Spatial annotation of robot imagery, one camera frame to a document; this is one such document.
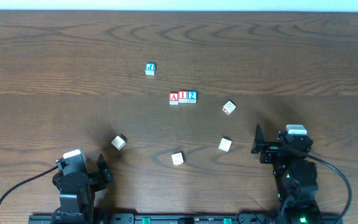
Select blue number 2 block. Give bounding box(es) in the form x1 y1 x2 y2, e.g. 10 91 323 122
187 91 198 103

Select red letter I block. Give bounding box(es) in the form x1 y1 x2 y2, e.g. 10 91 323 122
178 90 188 103

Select red letter A block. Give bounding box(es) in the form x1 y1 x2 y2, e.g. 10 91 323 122
169 92 179 105

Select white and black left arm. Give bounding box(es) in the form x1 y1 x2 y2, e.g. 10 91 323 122
50 153 113 224

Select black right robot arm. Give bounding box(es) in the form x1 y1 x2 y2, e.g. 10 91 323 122
251 124 324 224

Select plain wooden block left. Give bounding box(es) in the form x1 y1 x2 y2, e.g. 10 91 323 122
111 135 127 151

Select plain wooden block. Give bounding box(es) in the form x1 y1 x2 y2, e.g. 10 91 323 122
172 152 185 166
218 138 232 152
111 135 127 151

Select plain wooden block right centre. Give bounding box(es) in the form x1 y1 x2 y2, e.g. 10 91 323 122
218 138 232 152

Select red edged tilted wooden block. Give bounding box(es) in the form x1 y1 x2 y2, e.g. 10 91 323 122
222 101 236 115

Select plain wooden block bottom centre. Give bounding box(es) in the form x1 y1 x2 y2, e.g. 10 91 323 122
172 152 185 166

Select blue letter P block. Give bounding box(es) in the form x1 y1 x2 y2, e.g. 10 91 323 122
145 62 156 76

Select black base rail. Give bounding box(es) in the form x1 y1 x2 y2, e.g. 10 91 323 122
28 213 337 224

